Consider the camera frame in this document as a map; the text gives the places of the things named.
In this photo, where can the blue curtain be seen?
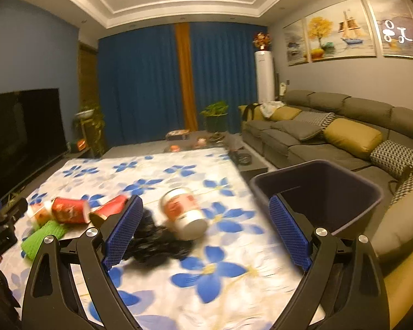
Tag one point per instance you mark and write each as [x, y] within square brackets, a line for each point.
[141, 82]
[227, 68]

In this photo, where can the trailing potted plant on stand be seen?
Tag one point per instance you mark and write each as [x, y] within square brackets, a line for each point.
[89, 113]

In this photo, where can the flat printed box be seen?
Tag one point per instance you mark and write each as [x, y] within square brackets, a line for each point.
[178, 134]

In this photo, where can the white orange paper noodle cup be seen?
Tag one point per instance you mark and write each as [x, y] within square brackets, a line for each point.
[182, 213]

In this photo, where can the black flat television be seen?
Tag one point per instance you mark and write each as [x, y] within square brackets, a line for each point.
[20, 137]

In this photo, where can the dark tea tray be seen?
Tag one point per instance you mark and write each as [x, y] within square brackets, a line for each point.
[217, 138]

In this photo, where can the grey green sofa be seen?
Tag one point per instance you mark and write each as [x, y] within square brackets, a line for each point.
[364, 110]

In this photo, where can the small yellow cushion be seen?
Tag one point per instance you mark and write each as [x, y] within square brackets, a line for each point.
[285, 113]

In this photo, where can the dark coffee table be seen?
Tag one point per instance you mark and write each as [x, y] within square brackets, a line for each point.
[192, 144]

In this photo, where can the brown wooden panel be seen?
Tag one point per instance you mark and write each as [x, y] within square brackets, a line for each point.
[88, 75]

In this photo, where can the framed painting with glare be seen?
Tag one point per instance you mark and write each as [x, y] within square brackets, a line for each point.
[395, 24]

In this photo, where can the flat grey cushion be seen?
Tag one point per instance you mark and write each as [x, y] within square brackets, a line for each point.
[299, 130]

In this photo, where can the black garment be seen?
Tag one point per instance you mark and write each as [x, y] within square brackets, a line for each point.
[251, 111]

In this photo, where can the small grey framed painting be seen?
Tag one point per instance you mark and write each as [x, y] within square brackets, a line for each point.
[296, 44]

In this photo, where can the artificial flower arrangement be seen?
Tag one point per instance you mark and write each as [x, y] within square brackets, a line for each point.
[262, 40]

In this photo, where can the black plastic bag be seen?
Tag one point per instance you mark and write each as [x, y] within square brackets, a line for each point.
[158, 244]

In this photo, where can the small orange item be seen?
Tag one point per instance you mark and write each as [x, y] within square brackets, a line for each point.
[174, 147]

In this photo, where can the small orange device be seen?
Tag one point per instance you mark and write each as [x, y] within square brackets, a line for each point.
[79, 144]

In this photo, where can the dark grey plastic bin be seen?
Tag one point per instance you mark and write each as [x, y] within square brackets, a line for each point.
[330, 192]

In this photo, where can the white standing air conditioner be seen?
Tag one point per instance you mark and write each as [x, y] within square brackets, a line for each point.
[264, 75]

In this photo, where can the potted green plant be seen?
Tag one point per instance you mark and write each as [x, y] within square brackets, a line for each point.
[213, 110]

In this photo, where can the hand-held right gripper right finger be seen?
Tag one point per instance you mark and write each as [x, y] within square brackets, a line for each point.
[289, 227]

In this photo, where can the grey cushion with dark edge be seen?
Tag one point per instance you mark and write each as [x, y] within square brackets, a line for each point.
[406, 227]

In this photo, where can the white garment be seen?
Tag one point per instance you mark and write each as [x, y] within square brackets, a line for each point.
[270, 109]

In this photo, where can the pink pig figurine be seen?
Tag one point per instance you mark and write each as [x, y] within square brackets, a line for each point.
[201, 141]

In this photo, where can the grey television cabinet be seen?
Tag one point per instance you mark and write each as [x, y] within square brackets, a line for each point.
[79, 153]

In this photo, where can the red paper cup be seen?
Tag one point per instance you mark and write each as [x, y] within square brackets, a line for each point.
[110, 209]
[70, 209]

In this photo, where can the plump yellow cushion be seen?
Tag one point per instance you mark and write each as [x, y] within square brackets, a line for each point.
[352, 137]

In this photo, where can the tree and sailboat painting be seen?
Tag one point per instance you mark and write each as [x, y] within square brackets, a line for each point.
[340, 31]

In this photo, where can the blue floral tablecloth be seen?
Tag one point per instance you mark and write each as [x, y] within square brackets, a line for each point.
[199, 282]

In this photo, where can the orange curtain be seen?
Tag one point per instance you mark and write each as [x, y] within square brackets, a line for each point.
[186, 75]

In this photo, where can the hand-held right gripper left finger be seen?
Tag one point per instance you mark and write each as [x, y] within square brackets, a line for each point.
[122, 233]

